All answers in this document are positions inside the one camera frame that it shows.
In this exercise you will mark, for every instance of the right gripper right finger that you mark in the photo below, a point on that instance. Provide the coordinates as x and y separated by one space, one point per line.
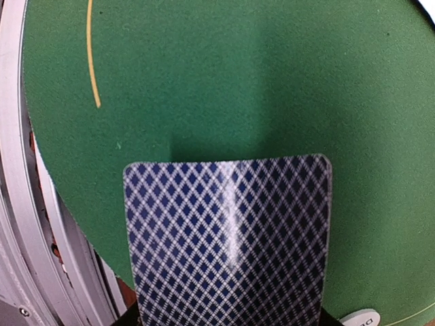
327 319

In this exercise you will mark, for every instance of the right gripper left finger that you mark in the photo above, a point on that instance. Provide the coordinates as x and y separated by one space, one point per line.
130 318

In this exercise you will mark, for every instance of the blue playing card deck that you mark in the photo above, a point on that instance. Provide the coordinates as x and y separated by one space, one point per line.
240 242

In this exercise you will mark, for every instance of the white dealer button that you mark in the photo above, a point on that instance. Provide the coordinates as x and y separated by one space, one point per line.
363 317

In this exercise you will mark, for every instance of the round green poker mat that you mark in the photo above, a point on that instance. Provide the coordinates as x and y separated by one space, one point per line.
109 83

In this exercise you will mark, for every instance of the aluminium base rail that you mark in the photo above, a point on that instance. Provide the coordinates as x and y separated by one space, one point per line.
50 274

